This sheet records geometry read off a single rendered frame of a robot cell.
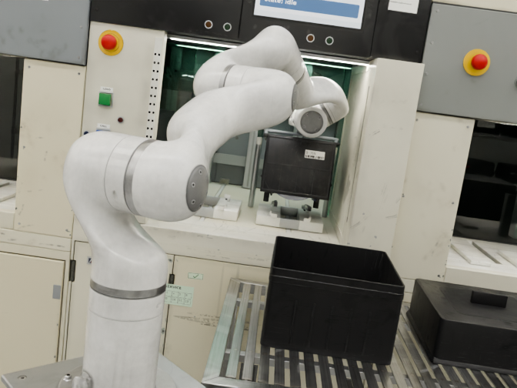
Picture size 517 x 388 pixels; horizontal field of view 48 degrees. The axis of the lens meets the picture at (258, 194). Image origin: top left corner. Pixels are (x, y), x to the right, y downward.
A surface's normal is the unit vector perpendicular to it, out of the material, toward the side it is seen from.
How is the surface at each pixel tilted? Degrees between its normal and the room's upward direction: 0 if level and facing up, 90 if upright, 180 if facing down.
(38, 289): 90
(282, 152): 81
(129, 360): 90
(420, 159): 90
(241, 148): 90
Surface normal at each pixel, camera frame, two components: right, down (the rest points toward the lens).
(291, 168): -0.02, 0.02
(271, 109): 0.43, 0.47
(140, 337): 0.59, 0.22
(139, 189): -0.41, 0.20
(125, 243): 0.37, -0.75
